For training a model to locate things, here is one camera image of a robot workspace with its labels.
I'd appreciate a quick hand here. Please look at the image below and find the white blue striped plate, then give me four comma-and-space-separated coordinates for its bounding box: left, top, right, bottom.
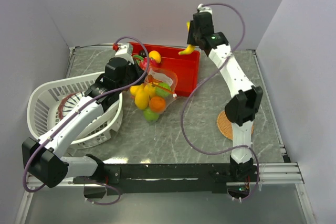
62, 92, 84, 118

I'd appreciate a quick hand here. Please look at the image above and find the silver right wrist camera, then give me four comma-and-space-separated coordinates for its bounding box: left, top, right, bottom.
197, 4, 213, 15

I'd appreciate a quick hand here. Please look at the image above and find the clear zip bag orange zipper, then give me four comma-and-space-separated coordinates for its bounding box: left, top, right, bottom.
130, 67, 178, 123

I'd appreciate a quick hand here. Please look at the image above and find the yellow lemon back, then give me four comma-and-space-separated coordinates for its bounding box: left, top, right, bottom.
149, 50, 162, 63

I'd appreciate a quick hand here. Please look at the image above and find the yellow orange fruit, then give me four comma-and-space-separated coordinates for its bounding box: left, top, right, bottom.
144, 83, 156, 99

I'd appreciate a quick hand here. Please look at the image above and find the yellow pear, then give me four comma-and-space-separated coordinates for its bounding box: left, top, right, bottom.
134, 90, 150, 110

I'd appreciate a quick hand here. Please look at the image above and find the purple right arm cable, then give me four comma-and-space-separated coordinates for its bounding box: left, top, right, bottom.
180, 3, 260, 201

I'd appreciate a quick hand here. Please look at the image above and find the dark red plate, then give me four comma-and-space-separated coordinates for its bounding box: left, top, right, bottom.
57, 96, 69, 120

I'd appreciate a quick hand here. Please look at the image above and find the orange tangerine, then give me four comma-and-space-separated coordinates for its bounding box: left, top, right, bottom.
149, 96, 166, 113

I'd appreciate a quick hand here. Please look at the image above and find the yellow fruit front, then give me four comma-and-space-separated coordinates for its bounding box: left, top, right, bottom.
130, 84, 144, 97

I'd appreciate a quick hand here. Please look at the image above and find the green watermelon wedge back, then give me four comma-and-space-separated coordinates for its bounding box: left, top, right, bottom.
133, 55, 143, 61

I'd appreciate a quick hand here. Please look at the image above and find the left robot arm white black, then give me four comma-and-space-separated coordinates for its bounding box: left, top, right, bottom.
22, 57, 147, 190

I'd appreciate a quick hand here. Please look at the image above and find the red plastic tray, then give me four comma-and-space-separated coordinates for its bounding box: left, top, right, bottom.
144, 44, 200, 97

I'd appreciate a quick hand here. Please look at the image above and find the yellow banana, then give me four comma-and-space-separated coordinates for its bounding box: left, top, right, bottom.
178, 22, 196, 55

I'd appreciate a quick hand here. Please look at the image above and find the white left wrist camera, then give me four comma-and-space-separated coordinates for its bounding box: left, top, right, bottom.
115, 43, 134, 64

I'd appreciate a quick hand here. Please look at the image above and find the green yellow guava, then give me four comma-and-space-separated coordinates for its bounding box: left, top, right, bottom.
156, 82, 171, 98

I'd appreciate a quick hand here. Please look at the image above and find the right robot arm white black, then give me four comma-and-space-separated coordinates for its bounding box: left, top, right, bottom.
179, 8, 263, 181

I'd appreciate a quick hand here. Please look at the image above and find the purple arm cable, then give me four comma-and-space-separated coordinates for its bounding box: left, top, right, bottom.
22, 36, 150, 206
180, 3, 260, 201

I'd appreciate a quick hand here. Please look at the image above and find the dark purple mangosteen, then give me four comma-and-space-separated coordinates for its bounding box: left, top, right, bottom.
139, 50, 145, 57

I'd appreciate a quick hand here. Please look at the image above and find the green lime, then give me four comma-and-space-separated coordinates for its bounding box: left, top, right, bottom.
143, 107, 160, 122

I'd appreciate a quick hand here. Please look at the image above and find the round woven bamboo coaster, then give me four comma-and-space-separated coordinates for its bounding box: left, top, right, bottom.
217, 110, 255, 141

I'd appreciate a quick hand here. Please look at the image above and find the white plastic basket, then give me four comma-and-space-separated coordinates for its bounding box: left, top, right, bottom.
27, 72, 123, 149

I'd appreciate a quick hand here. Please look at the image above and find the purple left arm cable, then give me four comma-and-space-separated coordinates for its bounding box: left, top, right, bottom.
22, 36, 150, 206

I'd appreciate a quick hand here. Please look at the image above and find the pink dragon fruit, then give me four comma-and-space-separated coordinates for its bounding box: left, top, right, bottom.
139, 58, 151, 70

